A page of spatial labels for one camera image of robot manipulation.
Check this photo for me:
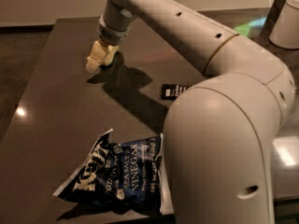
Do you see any pale yellow sponge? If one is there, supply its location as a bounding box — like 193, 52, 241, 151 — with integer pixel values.
85, 41, 119, 73

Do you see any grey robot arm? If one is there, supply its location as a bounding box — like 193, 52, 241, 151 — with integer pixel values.
108, 0, 295, 224

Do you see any black snack bar wrapper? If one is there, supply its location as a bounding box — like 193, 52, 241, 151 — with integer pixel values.
161, 84, 191, 100

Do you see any blue Kettle chips bag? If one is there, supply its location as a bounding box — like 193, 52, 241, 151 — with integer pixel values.
53, 132, 174, 215

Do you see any black box at table edge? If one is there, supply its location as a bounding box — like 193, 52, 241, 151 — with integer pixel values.
261, 0, 286, 38

